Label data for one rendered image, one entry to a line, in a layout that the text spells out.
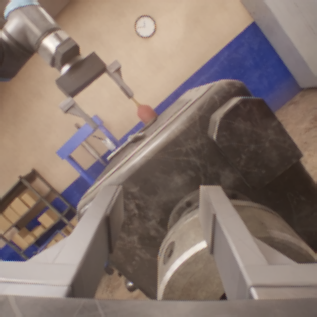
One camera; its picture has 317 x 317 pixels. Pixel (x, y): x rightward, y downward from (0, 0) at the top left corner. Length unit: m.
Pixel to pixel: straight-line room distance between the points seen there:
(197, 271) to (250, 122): 0.26
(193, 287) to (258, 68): 3.86
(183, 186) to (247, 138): 0.17
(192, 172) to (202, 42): 3.48
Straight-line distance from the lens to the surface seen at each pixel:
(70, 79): 0.64
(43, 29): 0.67
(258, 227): 0.32
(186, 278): 0.35
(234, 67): 3.95
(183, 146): 0.47
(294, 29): 3.78
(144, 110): 0.89
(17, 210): 4.59
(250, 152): 0.44
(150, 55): 3.81
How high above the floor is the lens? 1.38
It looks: 11 degrees down
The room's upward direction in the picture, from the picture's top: 42 degrees counter-clockwise
